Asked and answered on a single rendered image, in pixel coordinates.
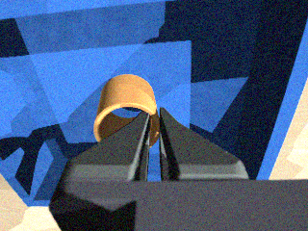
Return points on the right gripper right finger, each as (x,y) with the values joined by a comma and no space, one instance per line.
(186,156)

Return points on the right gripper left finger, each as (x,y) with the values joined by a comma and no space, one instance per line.
(123,154)

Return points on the bronze bushing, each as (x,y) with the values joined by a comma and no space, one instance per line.
(125,90)

